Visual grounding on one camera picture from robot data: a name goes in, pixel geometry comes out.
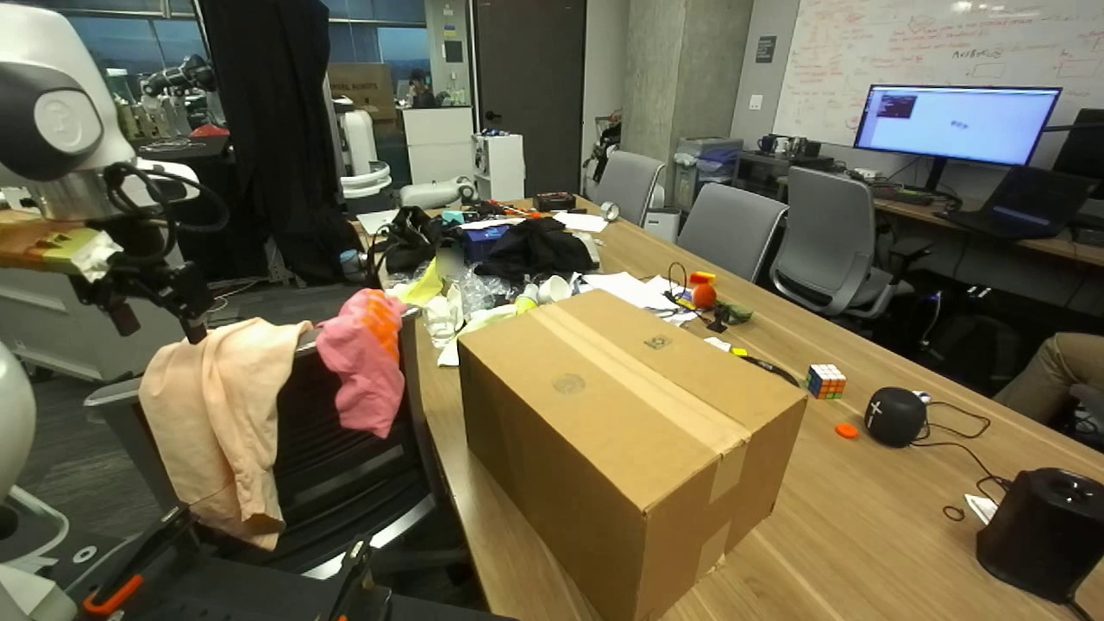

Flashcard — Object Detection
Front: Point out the yellow black pen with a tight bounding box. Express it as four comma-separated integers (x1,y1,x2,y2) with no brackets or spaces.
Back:
728,341,805,391

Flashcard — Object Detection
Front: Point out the peach cloth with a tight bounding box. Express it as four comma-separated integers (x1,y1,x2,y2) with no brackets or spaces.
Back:
134,317,322,552

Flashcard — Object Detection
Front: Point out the white box unit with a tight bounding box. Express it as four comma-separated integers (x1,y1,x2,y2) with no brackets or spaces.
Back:
471,132,532,206

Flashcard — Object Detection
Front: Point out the black cylinder device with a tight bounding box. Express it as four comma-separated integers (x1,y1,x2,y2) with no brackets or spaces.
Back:
977,466,1104,609

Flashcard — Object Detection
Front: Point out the orange handled clamp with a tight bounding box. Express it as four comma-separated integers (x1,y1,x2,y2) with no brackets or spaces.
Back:
76,572,148,621

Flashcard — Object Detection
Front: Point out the dark computer monitor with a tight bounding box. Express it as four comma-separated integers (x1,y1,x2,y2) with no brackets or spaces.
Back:
1050,109,1104,184

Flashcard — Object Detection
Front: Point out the stack of white papers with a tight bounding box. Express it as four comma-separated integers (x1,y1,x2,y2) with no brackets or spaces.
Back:
576,268,694,317

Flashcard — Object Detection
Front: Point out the seated person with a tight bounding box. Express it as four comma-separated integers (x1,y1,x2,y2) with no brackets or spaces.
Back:
993,332,1104,424

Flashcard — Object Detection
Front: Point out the whiteboard with writing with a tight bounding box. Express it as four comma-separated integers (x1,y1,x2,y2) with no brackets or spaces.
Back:
772,0,1104,149

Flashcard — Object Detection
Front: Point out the black cloth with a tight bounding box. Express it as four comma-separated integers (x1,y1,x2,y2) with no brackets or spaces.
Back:
471,218,600,288

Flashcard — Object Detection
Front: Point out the black bag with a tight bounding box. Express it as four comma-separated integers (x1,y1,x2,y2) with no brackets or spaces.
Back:
377,203,469,280

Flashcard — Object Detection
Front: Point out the orange toy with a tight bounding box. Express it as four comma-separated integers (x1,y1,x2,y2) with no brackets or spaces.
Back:
682,268,724,314

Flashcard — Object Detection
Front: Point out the lit computer monitor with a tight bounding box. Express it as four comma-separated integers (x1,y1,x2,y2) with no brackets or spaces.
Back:
852,80,1067,168

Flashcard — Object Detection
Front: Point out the black hanging curtain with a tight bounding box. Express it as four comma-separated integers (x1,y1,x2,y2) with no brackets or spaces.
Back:
198,0,352,288

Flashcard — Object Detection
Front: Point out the black laptop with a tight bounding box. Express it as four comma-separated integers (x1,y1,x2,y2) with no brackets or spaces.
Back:
957,165,1091,242

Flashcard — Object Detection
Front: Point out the pink cloth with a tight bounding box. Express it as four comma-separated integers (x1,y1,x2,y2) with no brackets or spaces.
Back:
314,288,406,442

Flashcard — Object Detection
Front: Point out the bright yellow cloth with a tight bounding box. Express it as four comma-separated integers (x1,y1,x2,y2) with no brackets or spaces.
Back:
392,251,451,310

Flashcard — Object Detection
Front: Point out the grey equipment cart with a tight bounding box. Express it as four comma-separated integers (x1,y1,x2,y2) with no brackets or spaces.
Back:
0,265,188,388

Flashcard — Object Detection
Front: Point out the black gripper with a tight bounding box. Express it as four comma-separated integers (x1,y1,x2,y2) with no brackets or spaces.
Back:
79,242,218,350

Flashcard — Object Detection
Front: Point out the rubik's cube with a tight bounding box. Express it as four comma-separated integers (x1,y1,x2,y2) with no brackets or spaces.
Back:
805,362,850,404

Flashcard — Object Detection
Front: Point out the brown cardboard box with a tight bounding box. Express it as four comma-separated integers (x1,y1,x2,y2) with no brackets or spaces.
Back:
454,288,812,621

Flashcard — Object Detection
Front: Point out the thin black cable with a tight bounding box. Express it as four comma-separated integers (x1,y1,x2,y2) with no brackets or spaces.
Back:
913,393,1013,493

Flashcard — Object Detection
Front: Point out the black round speaker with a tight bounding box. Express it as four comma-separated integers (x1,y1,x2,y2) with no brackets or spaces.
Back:
859,385,931,451

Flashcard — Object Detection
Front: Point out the grey office chair with headrest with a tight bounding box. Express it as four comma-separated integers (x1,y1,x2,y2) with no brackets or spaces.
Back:
79,305,464,582

